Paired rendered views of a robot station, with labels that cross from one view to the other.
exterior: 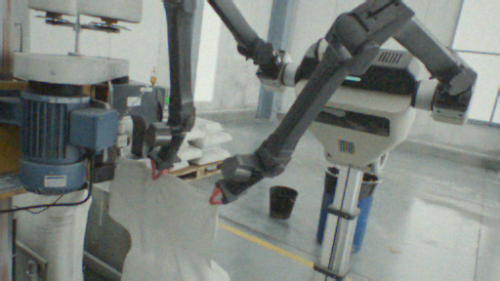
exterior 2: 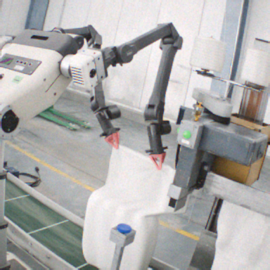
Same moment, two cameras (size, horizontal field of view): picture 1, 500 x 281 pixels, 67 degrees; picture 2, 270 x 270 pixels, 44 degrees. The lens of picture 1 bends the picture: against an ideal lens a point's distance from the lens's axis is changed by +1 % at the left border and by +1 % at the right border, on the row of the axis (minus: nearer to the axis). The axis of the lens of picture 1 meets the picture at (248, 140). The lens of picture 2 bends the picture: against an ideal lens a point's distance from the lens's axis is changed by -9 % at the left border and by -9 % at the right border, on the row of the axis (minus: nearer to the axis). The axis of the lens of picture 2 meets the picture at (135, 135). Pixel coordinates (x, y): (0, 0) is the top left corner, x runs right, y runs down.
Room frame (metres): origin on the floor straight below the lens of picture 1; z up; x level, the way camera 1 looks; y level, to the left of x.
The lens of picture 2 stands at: (2.77, 0.17, 1.56)
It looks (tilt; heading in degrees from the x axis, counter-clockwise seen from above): 14 degrees down; 181
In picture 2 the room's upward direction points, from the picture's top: 12 degrees clockwise
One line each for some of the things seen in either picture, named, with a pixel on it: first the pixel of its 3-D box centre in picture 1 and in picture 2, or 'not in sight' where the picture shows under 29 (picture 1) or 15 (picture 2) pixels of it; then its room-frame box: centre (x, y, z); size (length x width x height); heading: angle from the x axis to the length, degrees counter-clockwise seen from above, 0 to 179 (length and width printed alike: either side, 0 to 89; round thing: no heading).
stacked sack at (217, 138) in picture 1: (205, 137); not in sight; (4.68, 0.54, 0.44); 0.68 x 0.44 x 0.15; 149
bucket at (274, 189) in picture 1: (281, 203); not in sight; (3.55, -0.42, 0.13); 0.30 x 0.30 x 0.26
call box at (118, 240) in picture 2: not in sight; (122, 235); (1.46, 0.19, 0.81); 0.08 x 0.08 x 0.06; 59
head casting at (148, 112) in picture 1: (109, 112); (223, 155); (1.38, 0.53, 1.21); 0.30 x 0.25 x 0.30; 59
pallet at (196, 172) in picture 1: (175, 164); not in sight; (4.52, 0.87, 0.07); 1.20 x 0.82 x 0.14; 151
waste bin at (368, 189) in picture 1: (345, 208); not in sight; (3.13, -0.93, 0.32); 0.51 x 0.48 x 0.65; 149
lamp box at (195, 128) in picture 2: (161, 98); (190, 133); (1.45, 0.35, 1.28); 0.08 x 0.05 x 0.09; 59
